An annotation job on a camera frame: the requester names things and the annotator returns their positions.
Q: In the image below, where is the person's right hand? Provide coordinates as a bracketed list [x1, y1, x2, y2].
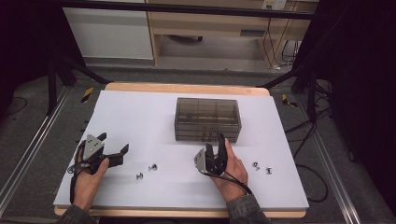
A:
[212, 138, 249, 203]

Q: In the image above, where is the smoky clear drawer box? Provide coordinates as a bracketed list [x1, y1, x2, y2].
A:
[174, 97, 243, 144]

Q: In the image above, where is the black curtain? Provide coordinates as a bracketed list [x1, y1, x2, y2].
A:
[293, 0, 396, 216]
[0, 0, 86, 110]

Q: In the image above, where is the right hand-held gripper black cable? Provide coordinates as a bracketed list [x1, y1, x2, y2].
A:
[204, 172, 254, 196]

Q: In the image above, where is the person's left hand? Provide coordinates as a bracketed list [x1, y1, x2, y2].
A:
[72, 148, 111, 213]

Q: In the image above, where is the wooden table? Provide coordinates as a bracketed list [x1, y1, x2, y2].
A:
[54, 81, 307, 218]

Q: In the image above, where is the white cabinet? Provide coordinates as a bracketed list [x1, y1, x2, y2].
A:
[62, 7, 154, 61]

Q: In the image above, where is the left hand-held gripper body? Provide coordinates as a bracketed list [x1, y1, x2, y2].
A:
[75, 133, 110, 175]

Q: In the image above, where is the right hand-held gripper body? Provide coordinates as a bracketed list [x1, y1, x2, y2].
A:
[193, 147, 228, 178]

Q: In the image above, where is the white wall socket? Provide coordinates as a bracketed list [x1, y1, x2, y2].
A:
[262, 0, 287, 11]

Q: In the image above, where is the light wooden desk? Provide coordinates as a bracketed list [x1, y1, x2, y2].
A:
[146, 0, 318, 68]

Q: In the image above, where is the black horizontal bar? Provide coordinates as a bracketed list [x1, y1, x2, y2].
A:
[59, 0, 316, 21]

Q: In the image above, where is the black floor cable loop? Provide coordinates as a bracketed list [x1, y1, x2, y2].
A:
[284, 80, 332, 203]

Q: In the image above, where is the yellow black striped tape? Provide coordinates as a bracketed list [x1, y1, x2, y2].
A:
[80, 87, 94, 104]
[281, 93, 299, 108]

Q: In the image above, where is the hand-held gripper black cable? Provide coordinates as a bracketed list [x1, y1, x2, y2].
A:
[204, 172, 254, 196]
[67, 141, 87, 204]

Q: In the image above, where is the orange cable under desk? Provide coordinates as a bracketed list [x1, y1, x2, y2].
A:
[271, 17, 292, 70]

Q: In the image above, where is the black cable under desk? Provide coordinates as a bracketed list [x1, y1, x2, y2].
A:
[262, 17, 300, 68]

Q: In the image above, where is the office chair base leg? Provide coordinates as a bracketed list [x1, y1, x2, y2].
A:
[169, 35, 204, 44]

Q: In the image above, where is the black metal stand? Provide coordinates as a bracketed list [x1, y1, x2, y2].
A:
[256, 62, 332, 125]
[46, 50, 110, 117]

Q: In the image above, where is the thin black floor cable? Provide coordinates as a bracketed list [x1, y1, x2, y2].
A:
[5, 96, 29, 117]

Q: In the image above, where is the metal floor rail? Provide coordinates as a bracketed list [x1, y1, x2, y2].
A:
[295, 92, 362, 224]
[0, 87, 72, 217]

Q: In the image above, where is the left hand-held gripper black cable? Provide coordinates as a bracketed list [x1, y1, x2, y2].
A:
[67, 141, 87, 204]

